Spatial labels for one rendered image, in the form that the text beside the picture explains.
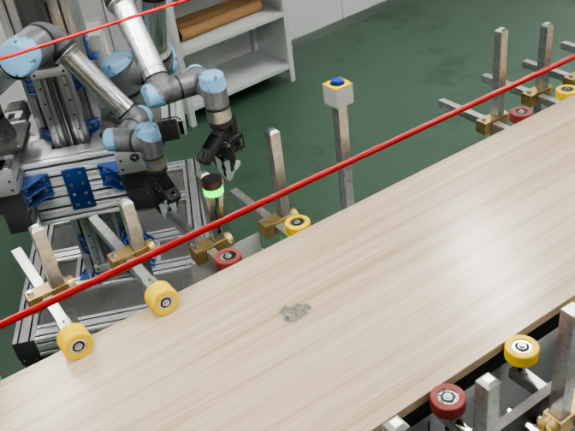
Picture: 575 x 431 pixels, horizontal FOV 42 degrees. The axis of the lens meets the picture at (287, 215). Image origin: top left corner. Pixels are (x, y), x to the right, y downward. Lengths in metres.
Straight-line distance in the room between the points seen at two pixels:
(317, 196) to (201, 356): 2.26
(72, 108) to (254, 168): 1.75
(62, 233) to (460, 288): 2.31
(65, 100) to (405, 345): 1.62
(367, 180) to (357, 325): 2.29
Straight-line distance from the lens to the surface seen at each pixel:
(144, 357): 1.95
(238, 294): 2.06
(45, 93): 2.88
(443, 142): 4.48
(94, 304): 3.30
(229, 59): 5.56
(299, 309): 1.95
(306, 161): 4.38
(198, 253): 2.29
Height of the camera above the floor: 2.21
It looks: 34 degrees down
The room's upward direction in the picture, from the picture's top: 8 degrees counter-clockwise
